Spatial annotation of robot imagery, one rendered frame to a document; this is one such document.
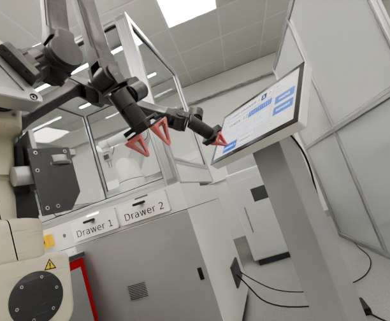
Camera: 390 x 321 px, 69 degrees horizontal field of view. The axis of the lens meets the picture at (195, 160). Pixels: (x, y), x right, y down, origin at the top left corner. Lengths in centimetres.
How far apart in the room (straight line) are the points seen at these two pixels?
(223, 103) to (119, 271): 372
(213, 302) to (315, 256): 58
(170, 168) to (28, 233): 93
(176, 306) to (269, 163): 88
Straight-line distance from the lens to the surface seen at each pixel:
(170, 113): 120
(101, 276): 176
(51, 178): 74
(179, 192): 149
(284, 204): 126
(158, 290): 163
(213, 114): 486
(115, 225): 164
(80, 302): 172
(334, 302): 132
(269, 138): 111
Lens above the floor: 80
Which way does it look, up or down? 9 degrees up
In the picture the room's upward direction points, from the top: 18 degrees counter-clockwise
